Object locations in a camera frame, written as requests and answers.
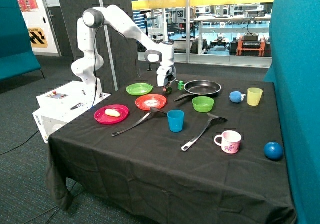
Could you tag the yellow plastic cup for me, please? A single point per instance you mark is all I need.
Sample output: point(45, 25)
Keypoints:
point(254, 96)

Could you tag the teal sofa left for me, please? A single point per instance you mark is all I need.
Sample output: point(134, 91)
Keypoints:
point(17, 57)

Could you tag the black slotted spatula right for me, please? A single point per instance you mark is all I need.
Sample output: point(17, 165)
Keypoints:
point(211, 118)

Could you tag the yellow black hazard sign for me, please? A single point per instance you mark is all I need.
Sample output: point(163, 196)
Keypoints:
point(38, 38)

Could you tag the blue plastic cup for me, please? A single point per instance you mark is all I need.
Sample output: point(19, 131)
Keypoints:
point(176, 120)

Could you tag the black tablecloth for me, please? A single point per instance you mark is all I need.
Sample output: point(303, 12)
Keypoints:
point(145, 171)

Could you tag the teal partition right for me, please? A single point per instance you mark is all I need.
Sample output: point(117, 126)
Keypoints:
point(294, 33)

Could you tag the blue rubber ball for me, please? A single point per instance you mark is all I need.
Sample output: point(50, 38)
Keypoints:
point(273, 151)

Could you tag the green plastic bowl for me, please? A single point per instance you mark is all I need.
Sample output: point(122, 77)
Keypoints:
point(203, 103)

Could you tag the green toy pepper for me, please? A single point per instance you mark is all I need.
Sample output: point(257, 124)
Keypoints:
point(169, 90)

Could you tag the black spatula left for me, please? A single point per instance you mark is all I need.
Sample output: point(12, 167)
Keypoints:
point(144, 118)

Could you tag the pink plastic plate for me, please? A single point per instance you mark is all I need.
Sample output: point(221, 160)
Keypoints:
point(102, 118)

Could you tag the orange plastic plate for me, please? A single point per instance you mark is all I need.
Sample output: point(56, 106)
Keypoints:
point(146, 102)

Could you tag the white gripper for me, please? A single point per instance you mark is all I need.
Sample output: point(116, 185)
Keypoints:
point(165, 76)

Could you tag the black frying pan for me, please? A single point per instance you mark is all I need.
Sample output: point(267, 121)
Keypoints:
point(200, 88)

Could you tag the green plastic plate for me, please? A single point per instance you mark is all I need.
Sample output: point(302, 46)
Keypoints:
point(139, 89)

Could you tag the yellow toy potato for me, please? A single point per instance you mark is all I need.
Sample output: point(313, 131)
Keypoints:
point(112, 112)

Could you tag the blue plush ball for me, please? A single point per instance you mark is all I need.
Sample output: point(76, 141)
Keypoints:
point(236, 96)

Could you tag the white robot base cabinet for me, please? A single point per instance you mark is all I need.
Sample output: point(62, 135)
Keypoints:
point(61, 105)

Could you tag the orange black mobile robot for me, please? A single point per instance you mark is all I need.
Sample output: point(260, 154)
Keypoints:
point(251, 44)

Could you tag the pink white mug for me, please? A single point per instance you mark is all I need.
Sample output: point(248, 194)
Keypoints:
point(229, 141)

